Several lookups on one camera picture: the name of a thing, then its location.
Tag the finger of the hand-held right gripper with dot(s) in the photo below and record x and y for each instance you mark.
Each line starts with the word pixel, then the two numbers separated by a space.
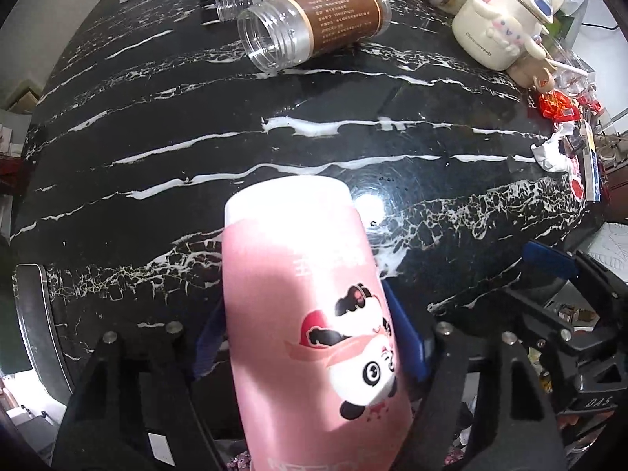
pixel 544 260

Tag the red snack wrapper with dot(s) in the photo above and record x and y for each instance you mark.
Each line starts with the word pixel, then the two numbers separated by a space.
pixel 557 105

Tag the brown label clear plastic jar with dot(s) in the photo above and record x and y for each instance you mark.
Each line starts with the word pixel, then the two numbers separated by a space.
pixel 314 24

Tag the cream cartoon dog kettle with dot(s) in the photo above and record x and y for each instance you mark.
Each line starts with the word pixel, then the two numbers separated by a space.
pixel 505 14

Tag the crumpled white tissue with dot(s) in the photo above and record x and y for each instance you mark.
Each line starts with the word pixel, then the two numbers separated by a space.
pixel 552 149

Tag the pink panda paper cup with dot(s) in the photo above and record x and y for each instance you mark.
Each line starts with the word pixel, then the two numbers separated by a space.
pixel 309 314

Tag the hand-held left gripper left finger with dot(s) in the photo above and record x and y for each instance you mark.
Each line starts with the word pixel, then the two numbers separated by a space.
pixel 208 341

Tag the brown bear figurine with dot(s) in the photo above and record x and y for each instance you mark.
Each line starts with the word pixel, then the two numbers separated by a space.
pixel 532 71

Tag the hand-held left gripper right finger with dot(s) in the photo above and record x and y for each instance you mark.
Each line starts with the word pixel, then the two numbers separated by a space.
pixel 405 336

